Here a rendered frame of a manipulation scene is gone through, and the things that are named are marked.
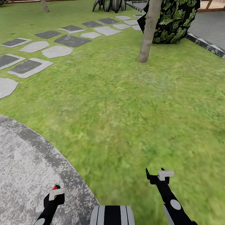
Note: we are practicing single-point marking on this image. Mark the robot trunk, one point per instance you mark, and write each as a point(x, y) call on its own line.
point(112, 215)

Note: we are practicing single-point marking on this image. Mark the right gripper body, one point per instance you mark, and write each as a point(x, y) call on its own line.
point(160, 184)

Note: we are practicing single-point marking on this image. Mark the pesticide atomizer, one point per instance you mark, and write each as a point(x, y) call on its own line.
point(57, 187)

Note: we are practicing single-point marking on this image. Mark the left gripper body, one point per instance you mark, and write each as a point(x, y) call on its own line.
point(59, 200)

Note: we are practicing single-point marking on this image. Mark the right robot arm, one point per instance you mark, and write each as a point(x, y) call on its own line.
point(172, 208)

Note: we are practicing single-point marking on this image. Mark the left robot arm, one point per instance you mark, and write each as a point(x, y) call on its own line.
point(51, 202)

